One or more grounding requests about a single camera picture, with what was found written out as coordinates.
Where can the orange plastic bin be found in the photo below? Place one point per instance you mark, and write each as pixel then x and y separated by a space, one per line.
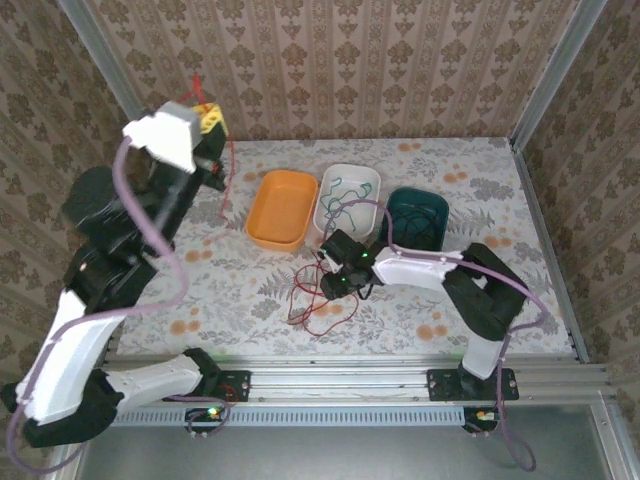
pixel 280 210

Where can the grey metal panel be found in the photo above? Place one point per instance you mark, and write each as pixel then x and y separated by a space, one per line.
pixel 325 455

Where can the teal plastic bin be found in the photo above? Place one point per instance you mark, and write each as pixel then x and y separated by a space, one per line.
pixel 400 197

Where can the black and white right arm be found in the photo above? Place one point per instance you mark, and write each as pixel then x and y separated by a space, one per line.
pixel 415 267

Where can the aluminium side rail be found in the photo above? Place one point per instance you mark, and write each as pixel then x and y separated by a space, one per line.
pixel 542 225

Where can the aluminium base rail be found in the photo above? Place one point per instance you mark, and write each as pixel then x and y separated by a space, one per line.
pixel 340 380

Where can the white plastic bin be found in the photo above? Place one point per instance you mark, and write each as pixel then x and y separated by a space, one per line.
pixel 350 168

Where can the aluminium frame post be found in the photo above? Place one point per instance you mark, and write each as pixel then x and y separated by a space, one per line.
pixel 101 50
pixel 555 75

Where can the small black controller board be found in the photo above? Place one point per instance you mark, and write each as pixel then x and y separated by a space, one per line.
pixel 200 417
pixel 475 417

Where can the floral tablecloth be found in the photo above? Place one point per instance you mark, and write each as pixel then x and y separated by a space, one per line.
pixel 400 320

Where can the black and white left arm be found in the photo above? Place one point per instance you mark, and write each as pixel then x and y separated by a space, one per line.
pixel 70 360

